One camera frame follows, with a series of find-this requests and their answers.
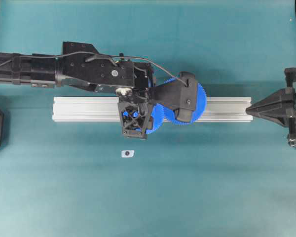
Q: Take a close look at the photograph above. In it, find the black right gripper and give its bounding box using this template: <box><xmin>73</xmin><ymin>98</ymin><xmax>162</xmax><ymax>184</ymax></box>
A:
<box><xmin>246</xmin><ymin>68</ymin><xmax>296</xmax><ymax>147</ymax></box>

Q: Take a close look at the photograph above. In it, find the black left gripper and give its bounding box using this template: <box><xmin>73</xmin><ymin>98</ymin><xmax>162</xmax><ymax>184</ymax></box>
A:
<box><xmin>116</xmin><ymin>62</ymin><xmax>154</xmax><ymax>140</ymax></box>

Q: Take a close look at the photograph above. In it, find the small blue plastic gear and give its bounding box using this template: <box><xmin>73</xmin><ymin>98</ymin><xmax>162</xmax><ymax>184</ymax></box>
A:
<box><xmin>123</xmin><ymin>103</ymin><xmax>166</xmax><ymax>135</ymax></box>

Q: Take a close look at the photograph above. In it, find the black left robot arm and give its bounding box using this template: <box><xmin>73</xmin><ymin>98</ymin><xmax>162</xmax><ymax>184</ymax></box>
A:
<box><xmin>0</xmin><ymin>42</ymin><xmax>156</xmax><ymax>139</ymax></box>

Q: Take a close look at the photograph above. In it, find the large blue plastic gear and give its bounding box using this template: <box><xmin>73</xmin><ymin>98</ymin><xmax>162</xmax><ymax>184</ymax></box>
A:
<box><xmin>163</xmin><ymin>83</ymin><xmax>207</xmax><ymax>125</ymax></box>

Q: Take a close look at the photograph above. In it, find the white tape marker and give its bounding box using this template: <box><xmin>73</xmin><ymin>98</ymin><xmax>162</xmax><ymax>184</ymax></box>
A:
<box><xmin>121</xmin><ymin>150</ymin><xmax>135</xmax><ymax>158</ymax></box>

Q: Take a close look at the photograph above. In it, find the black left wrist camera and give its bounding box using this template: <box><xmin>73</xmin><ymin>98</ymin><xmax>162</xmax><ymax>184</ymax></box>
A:
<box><xmin>149</xmin><ymin>72</ymin><xmax>198</xmax><ymax>123</ymax></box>

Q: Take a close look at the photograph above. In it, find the silver aluminium extrusion rail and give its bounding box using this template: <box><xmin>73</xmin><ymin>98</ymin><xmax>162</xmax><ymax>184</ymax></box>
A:
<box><xmin>52</xmin><ymin>97</ymin><xmax>253</xmax><ymax>122</ymax></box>

